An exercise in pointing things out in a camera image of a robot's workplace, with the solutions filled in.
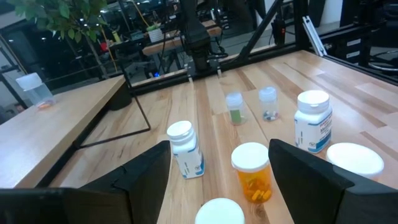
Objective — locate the clear bottle with orange pills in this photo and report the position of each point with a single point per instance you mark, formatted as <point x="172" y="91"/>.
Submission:
<point x="34" y="90"/>

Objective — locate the white background planter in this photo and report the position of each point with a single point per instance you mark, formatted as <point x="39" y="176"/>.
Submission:
<point x="155" y="34"/>

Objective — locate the wooden background desk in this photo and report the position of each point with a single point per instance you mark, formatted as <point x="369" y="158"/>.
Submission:
<point x="174" y="45"/>

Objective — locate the wooden shelf black metal frame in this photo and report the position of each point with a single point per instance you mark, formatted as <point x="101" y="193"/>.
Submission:
<point x="46" y="130"/>

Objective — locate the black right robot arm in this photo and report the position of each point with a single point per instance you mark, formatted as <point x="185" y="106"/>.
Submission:
<point x="196" y="28"/>

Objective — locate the black box red light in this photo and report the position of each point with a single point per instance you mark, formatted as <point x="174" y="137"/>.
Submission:
<point x="278" y="31"/>

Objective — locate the clear bottle with green pills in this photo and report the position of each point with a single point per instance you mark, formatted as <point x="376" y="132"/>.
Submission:
<point x="236" y="107"/>

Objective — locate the silver aluminium bar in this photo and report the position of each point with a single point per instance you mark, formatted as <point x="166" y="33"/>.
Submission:
<point x="314" y="35"/>

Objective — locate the black metal table frame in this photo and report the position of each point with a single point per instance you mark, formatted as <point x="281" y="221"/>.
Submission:
<point x="300" y="28"/>

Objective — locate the green leafy plant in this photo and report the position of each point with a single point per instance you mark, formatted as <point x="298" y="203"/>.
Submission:
<point x="71" y="15"/>

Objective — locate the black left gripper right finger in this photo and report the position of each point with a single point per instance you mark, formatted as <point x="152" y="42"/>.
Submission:
<point x="311" y="186"/>

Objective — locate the orange pill bottle white cap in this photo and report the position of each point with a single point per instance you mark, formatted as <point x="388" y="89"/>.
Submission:
<point x="354" y="158"/>
<point x="219" y="213"/>
<point x="253" y="180"/>

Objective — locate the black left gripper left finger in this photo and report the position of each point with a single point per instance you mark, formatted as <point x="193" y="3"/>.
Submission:
<point x="136" y="186"/>

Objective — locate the clear bottle with mixed capsules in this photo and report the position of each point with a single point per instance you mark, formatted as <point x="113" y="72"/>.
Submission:
<point x="268" y="102"/>

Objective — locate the black plant pot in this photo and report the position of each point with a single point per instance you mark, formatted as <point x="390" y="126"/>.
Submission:
<point x="121" y="99"/>

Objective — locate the large white medicine bottle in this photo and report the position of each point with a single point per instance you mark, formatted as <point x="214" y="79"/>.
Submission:
<point x="312" y="124"/>

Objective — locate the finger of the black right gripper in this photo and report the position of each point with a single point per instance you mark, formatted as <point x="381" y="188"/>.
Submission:
<point x="219" y="69"/>
<point x="190" y="73"/>

